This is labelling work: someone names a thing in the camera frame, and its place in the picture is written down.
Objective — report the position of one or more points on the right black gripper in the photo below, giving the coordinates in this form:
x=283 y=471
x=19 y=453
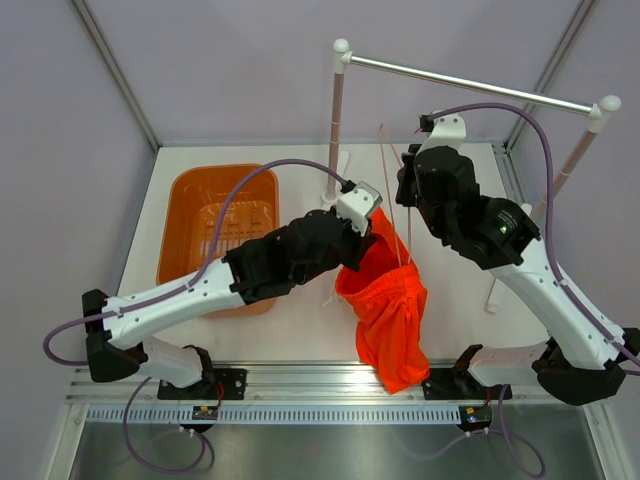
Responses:
x=405 y=175

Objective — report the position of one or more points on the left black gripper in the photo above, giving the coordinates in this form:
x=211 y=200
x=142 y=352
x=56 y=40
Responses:
x=359 y=244

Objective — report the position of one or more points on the pink clothes hanger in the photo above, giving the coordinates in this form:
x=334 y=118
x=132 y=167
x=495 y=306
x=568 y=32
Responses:
x=385 y=142

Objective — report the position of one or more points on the orange shorts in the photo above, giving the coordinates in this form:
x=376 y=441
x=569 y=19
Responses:
x=389 y=300

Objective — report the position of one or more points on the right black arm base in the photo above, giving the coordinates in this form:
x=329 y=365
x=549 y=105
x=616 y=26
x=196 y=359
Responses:
x=456 y=382

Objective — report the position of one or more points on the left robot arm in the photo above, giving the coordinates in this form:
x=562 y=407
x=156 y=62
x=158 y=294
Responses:
x=124 y=343

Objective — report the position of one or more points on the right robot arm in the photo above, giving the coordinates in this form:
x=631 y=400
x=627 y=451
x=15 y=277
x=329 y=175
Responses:
x=580 y=363

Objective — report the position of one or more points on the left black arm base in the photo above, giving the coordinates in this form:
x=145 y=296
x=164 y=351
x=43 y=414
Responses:
x=227 y=382

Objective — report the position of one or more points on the orange plastic basket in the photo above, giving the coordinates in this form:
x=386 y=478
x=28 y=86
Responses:
x=195 y=202

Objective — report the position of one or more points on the silver clothes rack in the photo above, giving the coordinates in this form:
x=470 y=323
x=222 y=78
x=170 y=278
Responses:
x=598 y=114

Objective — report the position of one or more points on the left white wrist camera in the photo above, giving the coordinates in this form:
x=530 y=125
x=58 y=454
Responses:
x=357 y=206

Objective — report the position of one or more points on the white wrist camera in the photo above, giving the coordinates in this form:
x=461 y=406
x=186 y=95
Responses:
x=445 y=131
x=357 y=206

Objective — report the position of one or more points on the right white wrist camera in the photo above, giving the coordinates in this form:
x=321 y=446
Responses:
x=445 y=131

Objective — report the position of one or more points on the aluminium mounting rail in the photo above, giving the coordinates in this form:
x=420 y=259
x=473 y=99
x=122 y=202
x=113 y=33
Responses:
x=279 y=383

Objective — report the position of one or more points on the white slotted cable duct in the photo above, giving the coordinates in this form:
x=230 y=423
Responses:
x=229 y=414

